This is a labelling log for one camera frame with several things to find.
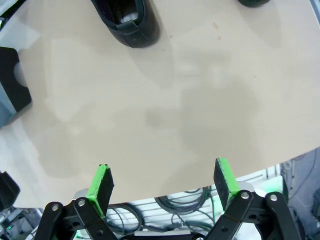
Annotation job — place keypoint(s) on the black buckle shoe with stuffing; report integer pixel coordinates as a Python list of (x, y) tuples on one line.
[(140, 37)]

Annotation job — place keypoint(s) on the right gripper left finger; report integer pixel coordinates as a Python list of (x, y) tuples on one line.
[(103, 190)]

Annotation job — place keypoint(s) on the black slanted shoe stand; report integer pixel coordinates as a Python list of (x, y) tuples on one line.
[(10, 65)]

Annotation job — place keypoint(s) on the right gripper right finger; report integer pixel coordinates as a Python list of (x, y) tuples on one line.
[(221, 185)]

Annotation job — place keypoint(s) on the black leather ankle shoe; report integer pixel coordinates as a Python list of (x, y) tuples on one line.
[(7, 190)]

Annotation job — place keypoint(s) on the black leather buckle shoe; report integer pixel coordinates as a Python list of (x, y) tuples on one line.
[(252, 3)]

